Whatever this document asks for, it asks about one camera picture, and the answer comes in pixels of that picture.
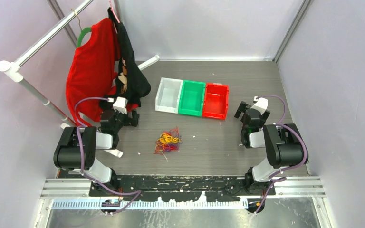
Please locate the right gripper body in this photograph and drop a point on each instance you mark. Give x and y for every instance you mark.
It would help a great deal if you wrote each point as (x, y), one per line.
(244, 129)

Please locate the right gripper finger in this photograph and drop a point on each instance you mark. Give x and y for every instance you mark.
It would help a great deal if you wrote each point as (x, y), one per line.
(265, 115)
(241, 109)

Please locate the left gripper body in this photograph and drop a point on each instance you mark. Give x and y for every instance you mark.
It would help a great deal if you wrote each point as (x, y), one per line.
(119, 119)

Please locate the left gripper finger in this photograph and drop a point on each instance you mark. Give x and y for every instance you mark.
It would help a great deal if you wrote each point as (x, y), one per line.
(134, 118)
(127, 120)

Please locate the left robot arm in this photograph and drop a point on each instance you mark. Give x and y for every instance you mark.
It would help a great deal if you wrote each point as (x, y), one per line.
(77, 146)

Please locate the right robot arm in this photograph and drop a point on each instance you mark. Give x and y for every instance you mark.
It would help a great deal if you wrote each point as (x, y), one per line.
(282, 144)

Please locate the red plastic bin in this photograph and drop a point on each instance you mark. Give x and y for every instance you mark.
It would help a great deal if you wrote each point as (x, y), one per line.
(216, 101)

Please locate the black shirt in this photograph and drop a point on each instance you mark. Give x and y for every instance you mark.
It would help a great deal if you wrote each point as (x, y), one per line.
(126, 80)

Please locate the white plastic bin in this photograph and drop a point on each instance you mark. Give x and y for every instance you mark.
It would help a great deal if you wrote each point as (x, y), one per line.
(168, 95)

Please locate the green plastic bin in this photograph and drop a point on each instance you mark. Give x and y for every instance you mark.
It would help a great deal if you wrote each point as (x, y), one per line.
(192, 98)

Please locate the red shirt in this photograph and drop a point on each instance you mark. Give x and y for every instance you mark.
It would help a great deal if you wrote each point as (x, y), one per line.
(92, 75)

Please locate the green hanger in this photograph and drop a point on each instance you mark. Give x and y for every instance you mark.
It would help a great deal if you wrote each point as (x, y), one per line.
(82, 35)

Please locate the white clothes rack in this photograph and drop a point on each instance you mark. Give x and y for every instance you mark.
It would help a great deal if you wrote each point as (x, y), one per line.
(32, 130)

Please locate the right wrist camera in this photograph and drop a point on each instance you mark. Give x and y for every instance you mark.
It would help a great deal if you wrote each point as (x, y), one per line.
(260, 104)

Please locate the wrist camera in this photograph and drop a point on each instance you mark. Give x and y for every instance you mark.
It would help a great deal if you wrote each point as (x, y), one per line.
(119, 104)
(260, 104)

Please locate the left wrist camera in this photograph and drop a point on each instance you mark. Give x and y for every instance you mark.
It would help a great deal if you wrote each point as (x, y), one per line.
(119, 104)

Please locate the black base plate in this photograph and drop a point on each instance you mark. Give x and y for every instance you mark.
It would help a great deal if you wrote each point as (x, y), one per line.
(174, 188)

